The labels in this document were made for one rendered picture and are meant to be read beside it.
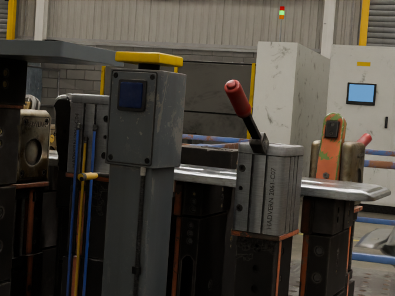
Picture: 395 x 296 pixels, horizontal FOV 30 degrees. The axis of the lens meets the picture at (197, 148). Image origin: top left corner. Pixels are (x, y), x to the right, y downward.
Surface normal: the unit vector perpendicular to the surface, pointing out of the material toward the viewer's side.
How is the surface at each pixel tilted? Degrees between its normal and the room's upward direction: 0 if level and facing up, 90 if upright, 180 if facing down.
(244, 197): 90
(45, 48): 90
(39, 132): 90
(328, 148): 78
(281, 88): 90
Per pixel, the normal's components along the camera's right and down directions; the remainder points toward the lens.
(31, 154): 0.90, 0.08
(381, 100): -0.28, 0.03
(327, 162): -0.41, -0.19
